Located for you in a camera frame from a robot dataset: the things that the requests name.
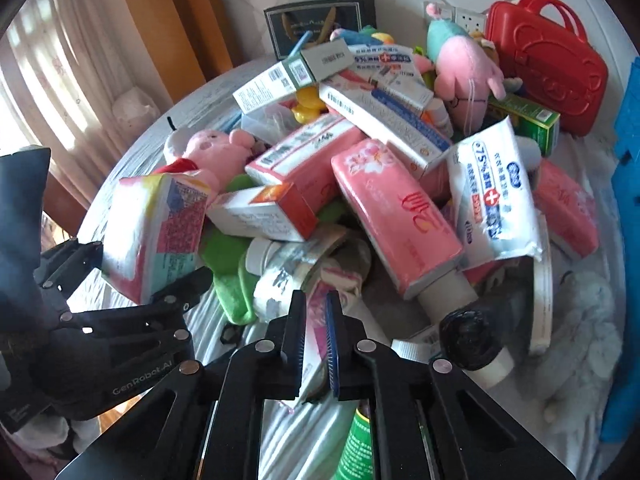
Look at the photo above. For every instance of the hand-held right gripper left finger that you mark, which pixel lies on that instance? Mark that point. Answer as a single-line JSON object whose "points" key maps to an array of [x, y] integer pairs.
{"points": [[302, 340]]}

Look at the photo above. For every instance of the long white medicine box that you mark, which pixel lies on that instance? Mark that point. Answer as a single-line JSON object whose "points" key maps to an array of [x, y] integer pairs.
{"points": [[385, 125]]}

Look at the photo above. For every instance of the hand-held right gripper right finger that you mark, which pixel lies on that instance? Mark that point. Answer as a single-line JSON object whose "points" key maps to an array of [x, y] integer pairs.
{"points": [[332, 345]]}

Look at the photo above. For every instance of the pink tissue pack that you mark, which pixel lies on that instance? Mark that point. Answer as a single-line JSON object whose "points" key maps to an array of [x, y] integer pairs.
{"points": [[395, 215], [565, 205]]}

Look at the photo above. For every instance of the blue plastic crate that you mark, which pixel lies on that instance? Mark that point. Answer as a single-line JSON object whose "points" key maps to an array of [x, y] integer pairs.
{"points": [[629, 130]]}

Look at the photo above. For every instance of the cardboard tube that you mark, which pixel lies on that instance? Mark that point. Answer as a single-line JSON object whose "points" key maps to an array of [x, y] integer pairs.
{"points": [[445, 292]]}

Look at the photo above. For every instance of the white orange medicine box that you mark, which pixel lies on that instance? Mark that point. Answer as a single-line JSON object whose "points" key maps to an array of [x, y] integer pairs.
{"points": [[265, 212]]}

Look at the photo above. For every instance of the grey blue plush toy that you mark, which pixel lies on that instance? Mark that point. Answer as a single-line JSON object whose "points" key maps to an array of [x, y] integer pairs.
{"points": [[585, 320]]}

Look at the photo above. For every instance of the pink white carton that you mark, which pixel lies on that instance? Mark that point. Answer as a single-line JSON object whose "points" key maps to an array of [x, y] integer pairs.
{"points": [[300, 157]]}

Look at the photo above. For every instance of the light curtain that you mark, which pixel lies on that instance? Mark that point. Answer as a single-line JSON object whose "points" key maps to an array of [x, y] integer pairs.
{"points": [[65, 85]]}

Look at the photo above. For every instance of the white plastic pill bottle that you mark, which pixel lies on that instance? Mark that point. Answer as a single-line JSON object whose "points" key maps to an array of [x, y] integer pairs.
{"points": [[285, 270]]}

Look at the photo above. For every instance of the clear plastic box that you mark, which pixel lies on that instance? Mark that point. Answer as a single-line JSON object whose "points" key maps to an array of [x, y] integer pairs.
{"points": [[270, 125]]}

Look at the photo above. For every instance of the red toy suitcase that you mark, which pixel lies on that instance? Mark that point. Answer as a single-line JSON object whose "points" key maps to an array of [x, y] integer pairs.
{"points": [[545, 70]]}

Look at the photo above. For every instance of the white wall socket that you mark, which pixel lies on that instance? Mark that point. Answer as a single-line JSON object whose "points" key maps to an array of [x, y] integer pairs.
{"points": [[470, 20]]}

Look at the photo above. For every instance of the black cylinder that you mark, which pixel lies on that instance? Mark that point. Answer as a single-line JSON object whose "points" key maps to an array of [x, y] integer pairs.
{"points": [[470, 337]]}

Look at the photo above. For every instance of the yellow duck toy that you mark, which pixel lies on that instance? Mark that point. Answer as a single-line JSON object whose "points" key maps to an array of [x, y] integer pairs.
{"points": [[307, 105]]}

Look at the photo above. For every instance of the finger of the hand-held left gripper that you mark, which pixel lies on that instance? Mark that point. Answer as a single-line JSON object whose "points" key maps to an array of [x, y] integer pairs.
{"points": [[140, 317], [70, 262]]}

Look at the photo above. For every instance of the small white bottle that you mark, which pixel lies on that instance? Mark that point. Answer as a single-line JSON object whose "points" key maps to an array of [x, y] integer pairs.
{"points": [[440, 116]]}

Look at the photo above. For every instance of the white plastic bag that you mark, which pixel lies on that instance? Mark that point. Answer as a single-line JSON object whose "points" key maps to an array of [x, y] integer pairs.
{"points": [[135, 110]]}

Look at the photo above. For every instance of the white cylindrical bottle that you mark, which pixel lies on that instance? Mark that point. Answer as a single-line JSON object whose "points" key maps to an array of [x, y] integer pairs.
{"points": [[530, 152]]}

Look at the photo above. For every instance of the pink plush with teal hat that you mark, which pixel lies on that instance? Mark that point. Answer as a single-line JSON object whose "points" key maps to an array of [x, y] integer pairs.
{"points": [[460, 75]]}

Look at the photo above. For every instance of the colourful plush toy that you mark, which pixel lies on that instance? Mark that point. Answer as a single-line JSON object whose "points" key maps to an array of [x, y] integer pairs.
{"points": [[360, 37]]}

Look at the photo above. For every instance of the green plush toy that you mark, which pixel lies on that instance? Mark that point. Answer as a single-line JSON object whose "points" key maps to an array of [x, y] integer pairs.
{"points": [[222, 255]]}

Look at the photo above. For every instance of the brown bear plush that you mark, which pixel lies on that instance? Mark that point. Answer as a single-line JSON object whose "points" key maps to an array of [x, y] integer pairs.
{"points": [[487, 45]]}

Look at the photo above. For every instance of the green can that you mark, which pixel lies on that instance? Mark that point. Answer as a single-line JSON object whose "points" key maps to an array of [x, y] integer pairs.
{"points": [[355, 450]]}

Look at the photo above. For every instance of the black gift box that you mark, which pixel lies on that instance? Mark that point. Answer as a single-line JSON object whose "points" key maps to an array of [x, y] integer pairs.
{"points": [[320, 17]]}

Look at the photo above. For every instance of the white green medicine box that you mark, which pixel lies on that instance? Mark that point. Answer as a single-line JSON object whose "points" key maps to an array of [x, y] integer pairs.
{"points": [[272, 85]]}

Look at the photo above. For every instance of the pink pig plush red clothes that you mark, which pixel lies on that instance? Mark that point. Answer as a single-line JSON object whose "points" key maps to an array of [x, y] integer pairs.
{"points": [[205, 147]]}

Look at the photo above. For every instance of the blue pen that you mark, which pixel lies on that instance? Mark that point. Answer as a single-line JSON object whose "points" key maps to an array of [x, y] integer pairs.
{"points": [[300, 43]]}

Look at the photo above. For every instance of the pink white printed pack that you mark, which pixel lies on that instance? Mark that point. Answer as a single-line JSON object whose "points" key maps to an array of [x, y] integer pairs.
{"points": [[150, 230]]}

